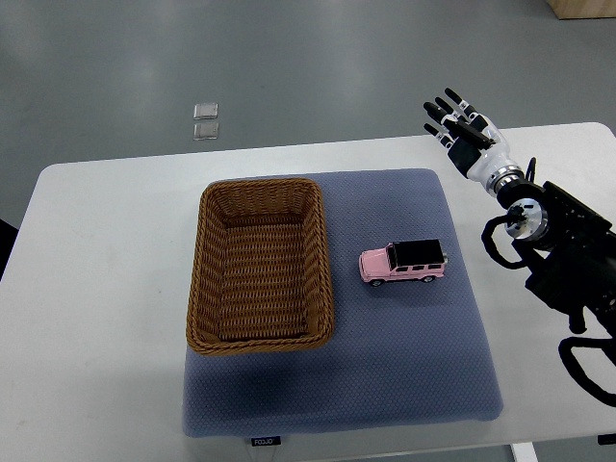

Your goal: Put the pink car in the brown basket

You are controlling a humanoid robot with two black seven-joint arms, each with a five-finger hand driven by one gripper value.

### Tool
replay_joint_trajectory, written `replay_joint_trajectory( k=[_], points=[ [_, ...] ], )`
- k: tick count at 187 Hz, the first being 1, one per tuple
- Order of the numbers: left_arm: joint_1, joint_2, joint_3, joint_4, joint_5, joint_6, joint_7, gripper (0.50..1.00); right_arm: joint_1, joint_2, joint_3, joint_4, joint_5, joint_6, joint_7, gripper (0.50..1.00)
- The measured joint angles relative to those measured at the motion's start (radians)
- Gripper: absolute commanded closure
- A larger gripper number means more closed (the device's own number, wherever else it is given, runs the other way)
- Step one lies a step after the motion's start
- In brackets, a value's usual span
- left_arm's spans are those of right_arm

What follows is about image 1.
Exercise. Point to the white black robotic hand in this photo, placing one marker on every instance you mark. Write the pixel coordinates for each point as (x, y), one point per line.
(474, 144)

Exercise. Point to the pink toy car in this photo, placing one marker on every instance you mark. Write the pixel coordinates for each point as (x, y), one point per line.
(419, 260)

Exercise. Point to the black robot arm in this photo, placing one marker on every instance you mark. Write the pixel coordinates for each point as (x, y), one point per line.
(568, 248)

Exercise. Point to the brown wicker basket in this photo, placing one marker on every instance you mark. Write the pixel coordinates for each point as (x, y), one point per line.
(261, 279)

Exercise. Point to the wooden box corner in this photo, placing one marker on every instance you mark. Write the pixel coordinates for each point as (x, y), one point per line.
(583, 9)

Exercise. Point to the blue-grey padded mat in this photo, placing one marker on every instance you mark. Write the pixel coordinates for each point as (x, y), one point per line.
(402, 353)

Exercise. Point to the upper floor socket plate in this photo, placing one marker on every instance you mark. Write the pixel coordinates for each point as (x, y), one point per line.
(207, 110)

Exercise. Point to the white table leg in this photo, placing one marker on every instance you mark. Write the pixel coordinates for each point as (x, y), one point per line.
(524, 452)

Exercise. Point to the black mat label tag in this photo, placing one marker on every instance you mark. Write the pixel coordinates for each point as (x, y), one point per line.
(267, 441)

